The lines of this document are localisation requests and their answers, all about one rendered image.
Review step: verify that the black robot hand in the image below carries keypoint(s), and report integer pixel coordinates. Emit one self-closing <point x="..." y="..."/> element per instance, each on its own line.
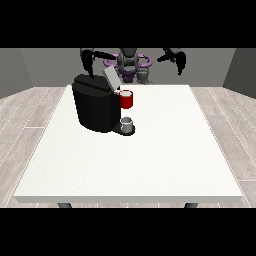
<point x="179" y="60"/>
<point x="88" y="60"/>

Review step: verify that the pale grey machine lid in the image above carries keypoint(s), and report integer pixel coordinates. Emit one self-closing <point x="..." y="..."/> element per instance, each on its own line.
<point x="111" y="78"/>

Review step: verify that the small grey coffee pod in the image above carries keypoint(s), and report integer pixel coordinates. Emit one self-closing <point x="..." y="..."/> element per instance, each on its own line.
<point x="142" y="76"/>

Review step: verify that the black coffee machine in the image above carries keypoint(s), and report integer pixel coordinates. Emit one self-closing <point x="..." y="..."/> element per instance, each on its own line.
<point x="95" y="105"/>

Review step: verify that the red pod holder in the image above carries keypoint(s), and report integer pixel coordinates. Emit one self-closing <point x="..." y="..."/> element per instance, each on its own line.
<point x="126" y="101"/>

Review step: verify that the grey robot trunk purple rings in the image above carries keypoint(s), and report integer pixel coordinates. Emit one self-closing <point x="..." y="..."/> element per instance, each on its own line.
<point x="128" y="61"/>

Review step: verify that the small grey cup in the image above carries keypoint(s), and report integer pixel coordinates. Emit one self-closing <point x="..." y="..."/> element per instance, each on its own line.
<point x="126" y="125"/>

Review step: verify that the dark table leg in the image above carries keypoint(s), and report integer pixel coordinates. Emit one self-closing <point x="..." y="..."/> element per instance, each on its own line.
<point x="191" y="205"/>
<point x="64" y="205"/>

